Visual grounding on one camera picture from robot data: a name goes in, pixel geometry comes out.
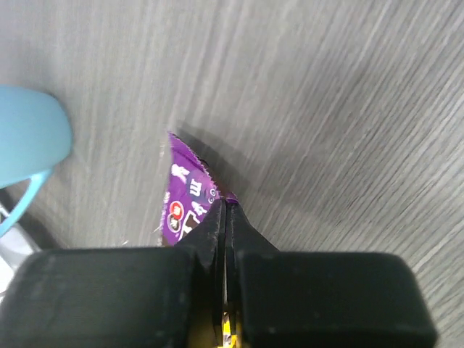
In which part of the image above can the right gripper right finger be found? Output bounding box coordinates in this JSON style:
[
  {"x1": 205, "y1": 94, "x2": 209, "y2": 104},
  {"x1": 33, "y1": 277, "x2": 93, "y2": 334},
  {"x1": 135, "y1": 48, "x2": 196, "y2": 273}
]
[{"x1": 225, "y1": 204, "x2": 437, "y2": 347}]

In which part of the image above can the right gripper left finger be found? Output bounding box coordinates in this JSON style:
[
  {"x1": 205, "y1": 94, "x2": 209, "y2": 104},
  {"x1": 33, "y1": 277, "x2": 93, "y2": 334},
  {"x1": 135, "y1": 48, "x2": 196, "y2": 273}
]
[{"x1": 1, "y1": 200, "x2": 225, "y2": 347}]

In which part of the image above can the purple candy bag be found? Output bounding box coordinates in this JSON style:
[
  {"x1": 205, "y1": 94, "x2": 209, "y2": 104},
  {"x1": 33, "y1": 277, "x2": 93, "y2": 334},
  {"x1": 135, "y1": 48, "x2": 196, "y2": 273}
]
[{"x1": 160, "y1": 132, "x2": 238, "y2": 247}]

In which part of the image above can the yellow candy bag upper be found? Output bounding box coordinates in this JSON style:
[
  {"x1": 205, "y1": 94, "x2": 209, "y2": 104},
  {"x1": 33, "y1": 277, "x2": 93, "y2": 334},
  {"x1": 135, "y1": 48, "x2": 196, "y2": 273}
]
[{"x1": 216, "y1": 311, "x2": 244, "y2": 348}]

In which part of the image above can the light blue mug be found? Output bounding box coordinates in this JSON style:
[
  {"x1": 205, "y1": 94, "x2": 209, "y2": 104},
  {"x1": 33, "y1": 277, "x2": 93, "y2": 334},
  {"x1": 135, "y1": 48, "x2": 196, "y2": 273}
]
[{"x1": 1, "y1": 85, "x2": 73, "y2": 235}]

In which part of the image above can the white wire dish rack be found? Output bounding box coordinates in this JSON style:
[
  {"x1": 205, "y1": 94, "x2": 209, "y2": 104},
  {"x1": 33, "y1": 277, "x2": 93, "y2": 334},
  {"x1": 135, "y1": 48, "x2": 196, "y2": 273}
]
[{"x1": 0, "y1": 223, "x2": 41, "y2": 299}]

